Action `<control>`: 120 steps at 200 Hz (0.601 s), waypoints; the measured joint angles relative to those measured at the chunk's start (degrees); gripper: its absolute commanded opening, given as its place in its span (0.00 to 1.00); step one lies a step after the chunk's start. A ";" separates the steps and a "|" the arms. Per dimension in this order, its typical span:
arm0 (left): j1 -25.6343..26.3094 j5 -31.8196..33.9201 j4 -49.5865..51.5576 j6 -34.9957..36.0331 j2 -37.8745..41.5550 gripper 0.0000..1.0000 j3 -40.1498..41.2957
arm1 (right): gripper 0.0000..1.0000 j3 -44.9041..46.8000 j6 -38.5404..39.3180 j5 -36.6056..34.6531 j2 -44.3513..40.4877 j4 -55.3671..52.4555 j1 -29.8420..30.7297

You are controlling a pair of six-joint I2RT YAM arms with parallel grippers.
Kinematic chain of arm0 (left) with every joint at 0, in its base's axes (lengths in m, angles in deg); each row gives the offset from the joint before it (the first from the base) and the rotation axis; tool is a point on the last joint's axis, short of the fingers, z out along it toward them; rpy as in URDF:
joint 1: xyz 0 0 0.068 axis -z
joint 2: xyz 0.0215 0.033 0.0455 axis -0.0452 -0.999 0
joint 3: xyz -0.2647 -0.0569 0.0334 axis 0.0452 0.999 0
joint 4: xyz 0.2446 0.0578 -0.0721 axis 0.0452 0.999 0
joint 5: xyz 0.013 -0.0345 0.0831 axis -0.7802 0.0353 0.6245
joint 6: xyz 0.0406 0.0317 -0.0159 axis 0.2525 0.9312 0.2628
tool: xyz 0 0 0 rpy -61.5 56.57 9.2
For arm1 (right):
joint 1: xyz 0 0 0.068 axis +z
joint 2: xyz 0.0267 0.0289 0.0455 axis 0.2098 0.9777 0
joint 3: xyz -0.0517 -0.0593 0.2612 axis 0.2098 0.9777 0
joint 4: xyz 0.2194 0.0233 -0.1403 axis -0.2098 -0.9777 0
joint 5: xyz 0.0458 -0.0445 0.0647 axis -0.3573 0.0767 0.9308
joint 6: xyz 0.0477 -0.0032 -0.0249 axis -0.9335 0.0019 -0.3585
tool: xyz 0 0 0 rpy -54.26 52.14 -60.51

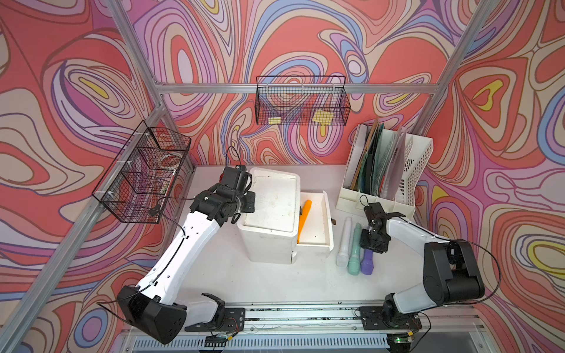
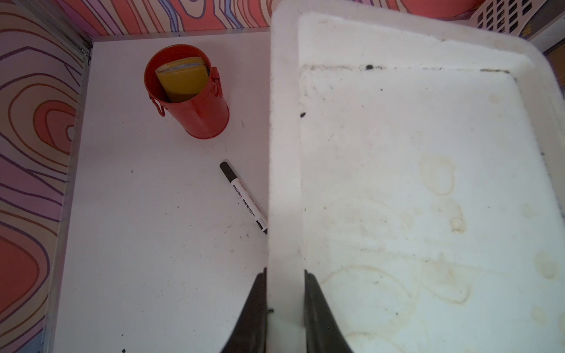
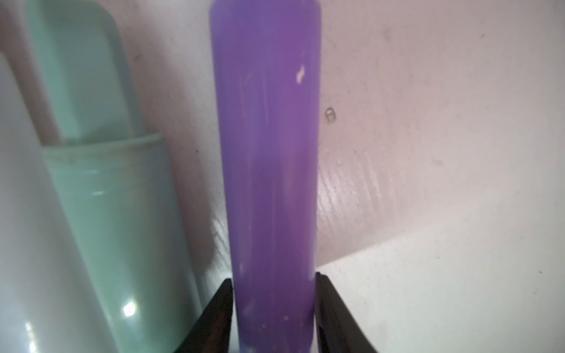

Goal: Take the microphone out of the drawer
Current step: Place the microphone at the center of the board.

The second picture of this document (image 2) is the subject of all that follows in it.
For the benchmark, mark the black white marker pen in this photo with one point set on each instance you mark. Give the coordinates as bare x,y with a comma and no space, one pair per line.
244,197

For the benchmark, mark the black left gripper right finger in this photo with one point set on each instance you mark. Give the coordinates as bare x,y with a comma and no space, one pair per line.
322,332

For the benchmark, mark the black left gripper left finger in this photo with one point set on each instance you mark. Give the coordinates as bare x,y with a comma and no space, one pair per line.
249,333

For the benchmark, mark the white desk file organizer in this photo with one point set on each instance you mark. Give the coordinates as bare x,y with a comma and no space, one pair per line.
540,22

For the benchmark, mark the red metal bucket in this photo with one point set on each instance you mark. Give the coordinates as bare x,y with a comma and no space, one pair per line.
206,115

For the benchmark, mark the white plastic drawer cabinet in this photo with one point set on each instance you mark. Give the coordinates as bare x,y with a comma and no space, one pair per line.
416,169

